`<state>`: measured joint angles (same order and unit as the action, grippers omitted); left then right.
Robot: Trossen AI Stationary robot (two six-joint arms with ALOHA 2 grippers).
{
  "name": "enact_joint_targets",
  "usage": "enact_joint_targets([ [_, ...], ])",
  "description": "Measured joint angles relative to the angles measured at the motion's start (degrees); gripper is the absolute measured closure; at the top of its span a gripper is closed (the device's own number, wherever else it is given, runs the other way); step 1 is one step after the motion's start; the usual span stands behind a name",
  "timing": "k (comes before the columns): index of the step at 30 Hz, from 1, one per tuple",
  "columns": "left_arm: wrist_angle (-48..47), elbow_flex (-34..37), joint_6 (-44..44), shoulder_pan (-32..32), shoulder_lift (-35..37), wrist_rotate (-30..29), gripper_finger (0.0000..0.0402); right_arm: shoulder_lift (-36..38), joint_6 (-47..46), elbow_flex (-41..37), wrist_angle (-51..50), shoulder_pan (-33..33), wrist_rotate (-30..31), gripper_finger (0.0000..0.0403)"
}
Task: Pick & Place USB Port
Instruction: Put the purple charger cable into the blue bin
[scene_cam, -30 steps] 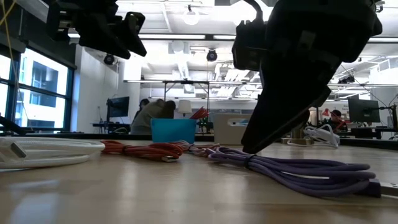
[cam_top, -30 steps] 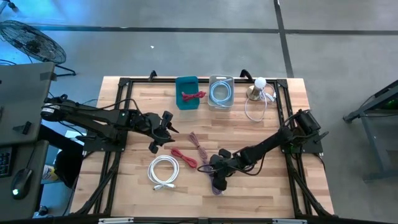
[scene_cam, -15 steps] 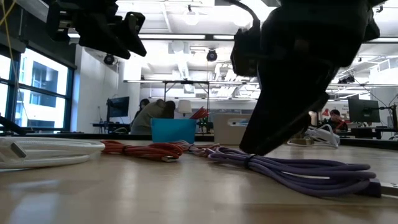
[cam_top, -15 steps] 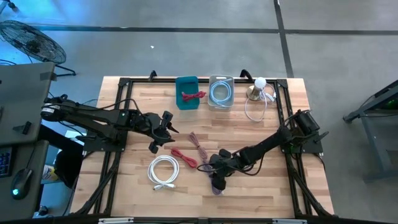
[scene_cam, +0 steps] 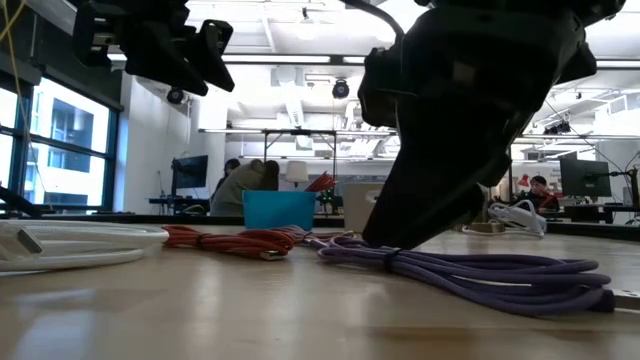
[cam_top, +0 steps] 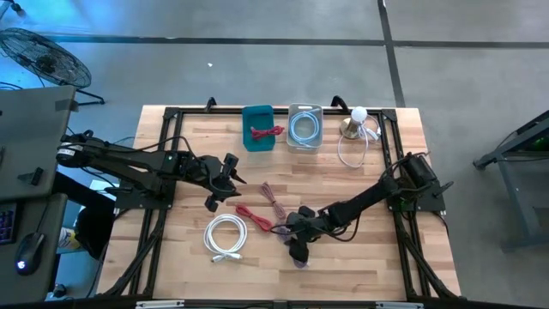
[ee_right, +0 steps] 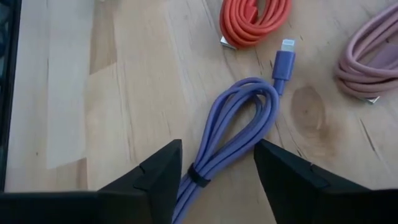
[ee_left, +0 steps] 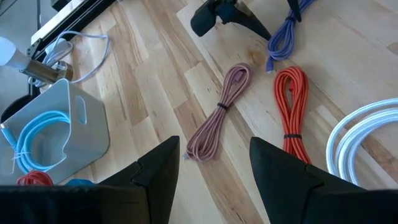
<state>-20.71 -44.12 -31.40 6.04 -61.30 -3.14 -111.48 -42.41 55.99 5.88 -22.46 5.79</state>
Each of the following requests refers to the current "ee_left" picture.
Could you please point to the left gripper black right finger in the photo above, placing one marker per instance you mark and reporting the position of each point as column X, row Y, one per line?
column 280, row 177

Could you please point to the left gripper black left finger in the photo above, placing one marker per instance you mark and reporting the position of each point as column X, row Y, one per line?
column 161, row 174

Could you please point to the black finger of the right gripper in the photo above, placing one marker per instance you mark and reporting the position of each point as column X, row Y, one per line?
column 293, row 11
column 245, row 18

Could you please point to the white plastic bin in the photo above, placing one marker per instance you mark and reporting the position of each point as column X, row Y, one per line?
column 90, row 137

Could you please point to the teal plastic bin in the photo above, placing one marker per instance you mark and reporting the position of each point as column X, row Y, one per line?
column 79, row 182

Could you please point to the white bulb lamp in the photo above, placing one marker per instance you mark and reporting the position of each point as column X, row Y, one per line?
column 46, row 71

